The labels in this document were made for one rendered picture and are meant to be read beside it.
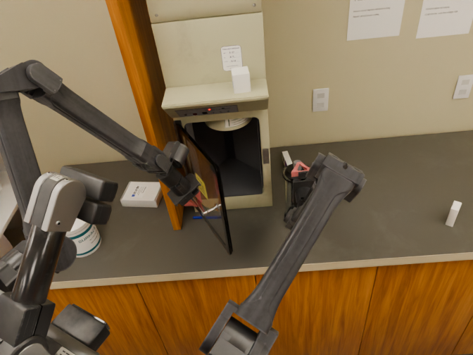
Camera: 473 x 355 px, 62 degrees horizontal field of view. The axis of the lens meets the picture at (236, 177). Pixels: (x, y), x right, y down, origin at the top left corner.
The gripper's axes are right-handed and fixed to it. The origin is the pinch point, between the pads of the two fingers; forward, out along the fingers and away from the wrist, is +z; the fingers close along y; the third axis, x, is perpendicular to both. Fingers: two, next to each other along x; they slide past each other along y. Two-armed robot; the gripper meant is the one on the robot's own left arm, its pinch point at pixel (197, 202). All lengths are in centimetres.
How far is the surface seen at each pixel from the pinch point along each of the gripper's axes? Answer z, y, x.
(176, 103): -26.7, -15.8, -10.9
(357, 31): 13, -91, -24
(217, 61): -26.2, -33.7, -13.9
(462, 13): 25, -124, -5
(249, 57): -23.0, -41.7, -9.0
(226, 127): -2.9, -24.0, -14.9
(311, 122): 45, -60, -32
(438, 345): 123, -35, 55
